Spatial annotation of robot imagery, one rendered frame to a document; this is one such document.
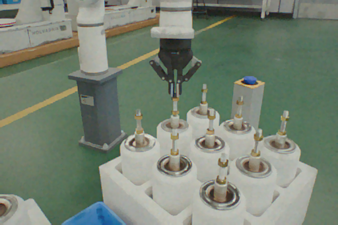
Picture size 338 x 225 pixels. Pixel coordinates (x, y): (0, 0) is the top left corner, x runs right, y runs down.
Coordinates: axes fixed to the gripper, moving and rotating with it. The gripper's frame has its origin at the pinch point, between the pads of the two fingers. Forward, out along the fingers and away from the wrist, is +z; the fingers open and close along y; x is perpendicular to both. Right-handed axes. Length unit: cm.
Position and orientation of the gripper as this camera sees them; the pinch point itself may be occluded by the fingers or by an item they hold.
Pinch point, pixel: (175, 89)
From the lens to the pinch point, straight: 67.7
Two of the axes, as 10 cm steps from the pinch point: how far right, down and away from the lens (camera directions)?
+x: -1.4, 3.9, -9.1
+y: -9.9, -0.5, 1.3
